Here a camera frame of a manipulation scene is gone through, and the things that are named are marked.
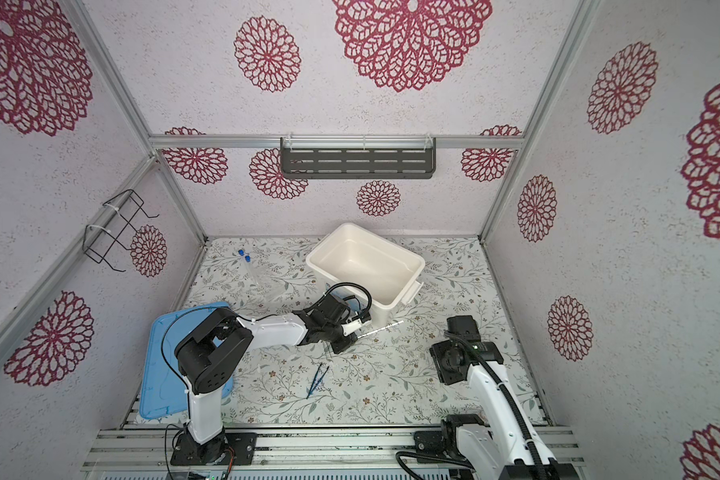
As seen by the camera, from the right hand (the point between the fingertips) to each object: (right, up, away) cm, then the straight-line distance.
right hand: (433, 353), depth 83 cm
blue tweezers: (-33, -10, +1) cm, 35 cm away
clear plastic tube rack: (-59, +19, +24) cm, 67 cm away
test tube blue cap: (-59, +29, +13) cm, 66 cm away
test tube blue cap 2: (-56, +27, +12) cm, 63 cm away
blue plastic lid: (-75, -10, -1) cm, 75 cm away
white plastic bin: (-25, +29, +29) cm, 48 cm away
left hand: (-23, +1, +12) cm, 26 cm away
